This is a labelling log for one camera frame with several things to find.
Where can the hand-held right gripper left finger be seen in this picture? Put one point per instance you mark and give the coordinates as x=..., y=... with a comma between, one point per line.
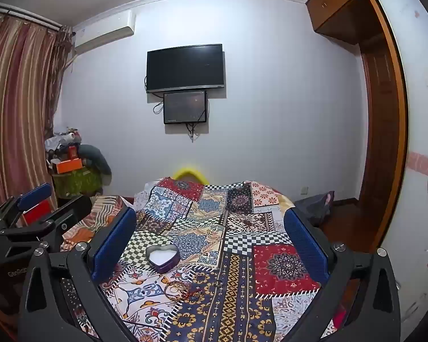
x=112, y=245

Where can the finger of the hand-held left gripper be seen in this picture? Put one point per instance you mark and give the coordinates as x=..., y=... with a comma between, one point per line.
x=71, y=213
x=34, y=196

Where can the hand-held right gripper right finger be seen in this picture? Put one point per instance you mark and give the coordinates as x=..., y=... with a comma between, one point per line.
x=306, y=247

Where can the purple heart-shaped tin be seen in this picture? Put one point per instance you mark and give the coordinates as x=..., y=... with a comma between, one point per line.
x=160, y=255

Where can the thin gold bangle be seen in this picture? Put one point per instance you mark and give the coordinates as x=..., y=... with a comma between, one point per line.
x=168, y=290

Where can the red stool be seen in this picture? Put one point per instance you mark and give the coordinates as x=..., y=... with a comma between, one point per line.
x=35, y=215

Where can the orange striped blanket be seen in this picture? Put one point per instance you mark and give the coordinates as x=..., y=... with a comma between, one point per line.
x=100, y=210

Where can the green patterned bag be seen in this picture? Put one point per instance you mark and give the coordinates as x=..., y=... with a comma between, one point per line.
x=76, y=183

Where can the dark plastic bag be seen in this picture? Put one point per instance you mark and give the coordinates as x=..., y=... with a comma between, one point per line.
x=312, y=206

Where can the orange box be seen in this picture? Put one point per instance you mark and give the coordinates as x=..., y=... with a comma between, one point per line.
x=68, y=165

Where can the grey plush toy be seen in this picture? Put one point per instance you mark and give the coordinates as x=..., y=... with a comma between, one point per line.
x=96, y=160

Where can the small red box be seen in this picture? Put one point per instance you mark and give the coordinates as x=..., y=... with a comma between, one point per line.
x=74, y=152

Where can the patchwork printed blanket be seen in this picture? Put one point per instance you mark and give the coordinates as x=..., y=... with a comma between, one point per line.
x=235, y=292

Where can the striped red curtain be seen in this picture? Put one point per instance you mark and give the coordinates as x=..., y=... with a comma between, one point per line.
x=18, y=96

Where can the yellow plastic item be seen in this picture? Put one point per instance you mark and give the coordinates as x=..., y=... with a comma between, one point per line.
x=189, y=172

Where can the brown wooden door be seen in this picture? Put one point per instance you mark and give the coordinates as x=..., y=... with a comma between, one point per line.
x=378, y=131

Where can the white air conditioner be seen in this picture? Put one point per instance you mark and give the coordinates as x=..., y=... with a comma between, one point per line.
x=103, y=30

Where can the wooden overhead cabinet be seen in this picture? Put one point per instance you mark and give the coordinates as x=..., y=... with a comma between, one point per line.
x=339, y=3

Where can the white wall socket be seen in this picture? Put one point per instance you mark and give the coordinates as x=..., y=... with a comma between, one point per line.
x=304, y=190

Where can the small black wall monitor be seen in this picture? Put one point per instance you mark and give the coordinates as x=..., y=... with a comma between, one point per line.
x=184, y=107

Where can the black wall television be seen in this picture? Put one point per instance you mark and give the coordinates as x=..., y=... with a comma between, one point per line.
x=185, y=67

